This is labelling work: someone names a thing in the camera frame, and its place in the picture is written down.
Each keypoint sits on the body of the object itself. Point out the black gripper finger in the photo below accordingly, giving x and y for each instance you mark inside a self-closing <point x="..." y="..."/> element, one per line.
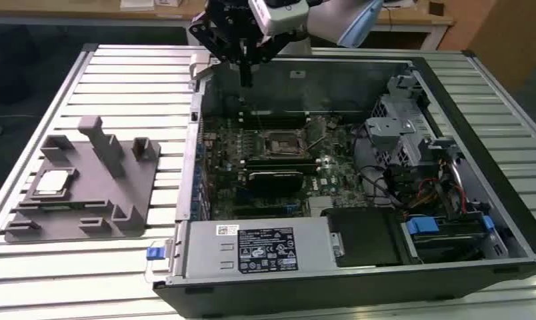
<point x="215" y="46"/>
<point x="265" y="53"/>

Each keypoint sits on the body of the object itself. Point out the silver CPU chip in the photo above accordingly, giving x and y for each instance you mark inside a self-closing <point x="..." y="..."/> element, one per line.
<point x="54" y="181"/>

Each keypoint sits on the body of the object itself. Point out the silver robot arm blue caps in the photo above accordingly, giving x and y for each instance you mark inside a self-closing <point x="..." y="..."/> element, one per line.
<point x="326" y="20"/>

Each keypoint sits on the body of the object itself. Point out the CPU socket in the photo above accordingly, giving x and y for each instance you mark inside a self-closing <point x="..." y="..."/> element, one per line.
<point x="284" y="143"/>

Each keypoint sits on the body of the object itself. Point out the grey case latch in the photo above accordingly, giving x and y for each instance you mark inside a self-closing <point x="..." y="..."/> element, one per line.
<point x="200" y="60"/>

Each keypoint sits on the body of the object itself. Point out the small white box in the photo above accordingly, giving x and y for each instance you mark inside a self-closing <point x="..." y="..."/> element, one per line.
<point x="168" y="2"/>

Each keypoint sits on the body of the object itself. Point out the white cardboard box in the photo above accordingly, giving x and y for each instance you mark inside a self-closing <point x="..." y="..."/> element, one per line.
<point x="137" y="3"/>

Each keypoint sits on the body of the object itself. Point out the round coin battery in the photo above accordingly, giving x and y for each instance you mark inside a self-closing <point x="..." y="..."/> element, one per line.
<point x="334" y="124"/>

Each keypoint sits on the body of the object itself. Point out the green motherboard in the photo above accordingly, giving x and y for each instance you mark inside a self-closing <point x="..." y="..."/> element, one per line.
<point x="225" y="156"/>

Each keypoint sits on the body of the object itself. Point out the wooden desk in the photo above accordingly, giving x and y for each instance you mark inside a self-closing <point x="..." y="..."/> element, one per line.
<point x="411" y="17"/>

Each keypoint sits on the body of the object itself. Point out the perforated metal drive cage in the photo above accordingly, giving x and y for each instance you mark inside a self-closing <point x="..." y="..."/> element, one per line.
<point x="391" y="128"/>

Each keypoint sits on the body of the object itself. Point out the black graphics card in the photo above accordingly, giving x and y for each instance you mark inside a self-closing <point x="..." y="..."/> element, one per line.
<point x="275" y="186"/>

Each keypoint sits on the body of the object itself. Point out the small brown box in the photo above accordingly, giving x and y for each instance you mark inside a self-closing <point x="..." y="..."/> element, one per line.
<point x="436" y="8"/>

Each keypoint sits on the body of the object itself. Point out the black expansion slot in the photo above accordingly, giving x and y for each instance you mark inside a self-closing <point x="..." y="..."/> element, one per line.
<point x="260" y="211"/>

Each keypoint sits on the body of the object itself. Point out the silver finned heatsink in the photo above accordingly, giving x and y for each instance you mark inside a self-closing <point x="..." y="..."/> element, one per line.
<point x="321" y="206"/>

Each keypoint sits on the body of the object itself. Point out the grey plastic parts rack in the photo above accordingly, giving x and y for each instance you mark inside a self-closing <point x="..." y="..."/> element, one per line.
<point x="94" y="200"/>

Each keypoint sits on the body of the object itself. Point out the white QR code sticker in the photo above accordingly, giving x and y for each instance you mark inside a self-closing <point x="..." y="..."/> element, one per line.
<point x="228" y="230"/>

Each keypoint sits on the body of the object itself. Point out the wooden cabinet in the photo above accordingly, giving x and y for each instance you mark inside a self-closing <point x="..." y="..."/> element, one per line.
<point x="508" y="33"/>

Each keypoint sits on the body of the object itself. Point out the green RAM stick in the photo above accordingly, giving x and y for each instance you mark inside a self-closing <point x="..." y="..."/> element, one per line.
<point x="64" y="206"/>

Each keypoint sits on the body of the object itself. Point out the black power supply label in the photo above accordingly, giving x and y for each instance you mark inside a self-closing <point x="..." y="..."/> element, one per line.
<point x="265" y="250"/>

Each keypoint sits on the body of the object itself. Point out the silver metal latch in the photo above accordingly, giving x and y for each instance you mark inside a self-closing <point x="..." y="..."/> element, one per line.
<point x="338" y="245"/>

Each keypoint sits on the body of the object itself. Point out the grey power supply unit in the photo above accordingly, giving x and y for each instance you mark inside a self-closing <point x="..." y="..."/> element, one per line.
<point x="201" y="246"/>

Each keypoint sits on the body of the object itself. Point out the black plastic cover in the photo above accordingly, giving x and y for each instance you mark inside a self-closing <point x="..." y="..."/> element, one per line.
<point x="371" y="236"/>

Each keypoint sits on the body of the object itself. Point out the blue power supply latch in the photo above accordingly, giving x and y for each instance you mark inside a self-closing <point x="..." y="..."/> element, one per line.
<point x="156" y="253"/>

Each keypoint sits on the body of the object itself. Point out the black hard disk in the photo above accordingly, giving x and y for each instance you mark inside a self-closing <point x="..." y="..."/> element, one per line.
<point x="451" y="245"/>

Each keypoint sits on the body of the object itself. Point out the blue plastic clip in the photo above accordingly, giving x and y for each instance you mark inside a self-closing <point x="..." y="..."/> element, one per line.
<point x="487" y="222"/>

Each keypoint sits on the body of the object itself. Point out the black open PC case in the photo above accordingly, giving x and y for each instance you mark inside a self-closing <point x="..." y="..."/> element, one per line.
<point x="295" y="296"/>

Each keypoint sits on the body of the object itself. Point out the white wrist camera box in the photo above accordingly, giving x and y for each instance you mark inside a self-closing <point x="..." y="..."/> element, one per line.
<point x="281" y="16"/>

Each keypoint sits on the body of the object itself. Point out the grey plastic bracket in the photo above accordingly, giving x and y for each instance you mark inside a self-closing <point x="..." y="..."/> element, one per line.
<point x="438" y="145"/>

